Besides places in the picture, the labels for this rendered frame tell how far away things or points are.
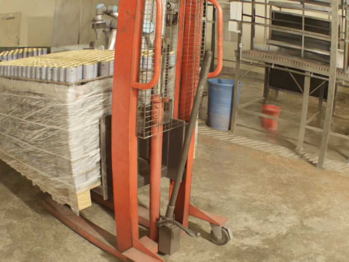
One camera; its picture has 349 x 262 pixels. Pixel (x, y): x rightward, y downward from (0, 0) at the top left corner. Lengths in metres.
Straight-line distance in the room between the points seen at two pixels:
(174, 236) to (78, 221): 0.71
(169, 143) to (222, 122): 2.69
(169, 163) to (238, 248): 0.76
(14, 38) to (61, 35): 3.55
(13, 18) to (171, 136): 8.10
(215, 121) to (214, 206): 2.13
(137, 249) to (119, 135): 0.66
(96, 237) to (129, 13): 1.40
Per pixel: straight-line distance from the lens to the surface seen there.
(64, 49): 3.97
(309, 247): 2.57
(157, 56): 1.57
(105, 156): 1.94
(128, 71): 1.69
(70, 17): 6.34
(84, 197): 1.95
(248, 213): 2.91
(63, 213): 2.59
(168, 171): 2.31
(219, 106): 4.83
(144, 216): 2.58
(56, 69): 1.88
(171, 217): 2.14
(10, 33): 9.80
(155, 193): 2.12
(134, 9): 1.67
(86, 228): 2.42
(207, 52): 1.74
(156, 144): 2.00
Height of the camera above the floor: 1.42
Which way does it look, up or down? 18 degrees down
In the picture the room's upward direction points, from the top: 4 degrees clockwise
